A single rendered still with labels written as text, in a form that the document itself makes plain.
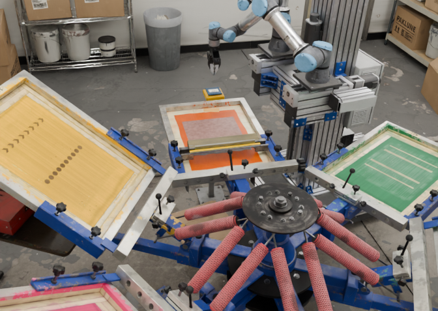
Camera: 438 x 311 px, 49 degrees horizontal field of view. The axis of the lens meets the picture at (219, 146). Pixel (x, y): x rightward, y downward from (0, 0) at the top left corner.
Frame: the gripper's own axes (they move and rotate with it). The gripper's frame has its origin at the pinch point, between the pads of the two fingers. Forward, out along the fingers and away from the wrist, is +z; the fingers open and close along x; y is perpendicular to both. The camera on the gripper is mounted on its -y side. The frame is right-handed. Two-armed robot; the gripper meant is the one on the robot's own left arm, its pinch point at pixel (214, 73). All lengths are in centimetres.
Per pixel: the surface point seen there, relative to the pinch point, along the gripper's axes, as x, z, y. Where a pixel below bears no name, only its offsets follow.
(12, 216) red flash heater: 119, 0, -123
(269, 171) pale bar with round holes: -6, 9, -104
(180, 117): 29.2, 14.7, -29.8
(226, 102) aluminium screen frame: -3.9, 11.4, -21.0
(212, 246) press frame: 36, 8, -150
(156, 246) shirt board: 59, 18, -136
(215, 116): 6.5, 14.7, -32.5
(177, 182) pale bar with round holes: 43, 8, -104
